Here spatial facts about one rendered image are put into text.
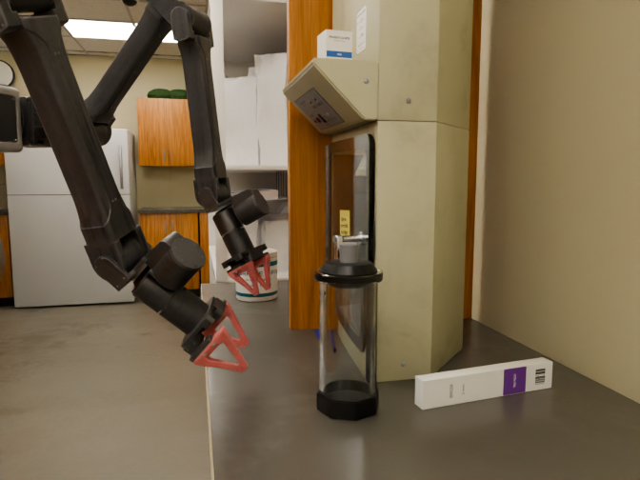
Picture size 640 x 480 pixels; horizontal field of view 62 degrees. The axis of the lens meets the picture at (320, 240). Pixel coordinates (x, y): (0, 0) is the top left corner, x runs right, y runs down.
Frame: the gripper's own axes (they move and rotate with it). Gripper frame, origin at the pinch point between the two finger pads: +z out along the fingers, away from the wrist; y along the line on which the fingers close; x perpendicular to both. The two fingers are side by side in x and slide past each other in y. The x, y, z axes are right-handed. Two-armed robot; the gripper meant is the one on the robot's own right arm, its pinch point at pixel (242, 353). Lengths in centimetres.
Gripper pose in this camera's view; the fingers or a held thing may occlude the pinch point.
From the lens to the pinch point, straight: 89.4
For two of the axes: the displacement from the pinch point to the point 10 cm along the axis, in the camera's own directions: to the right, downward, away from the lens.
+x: -6.5, 7.5, 0.8
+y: -1.1, -2.0, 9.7
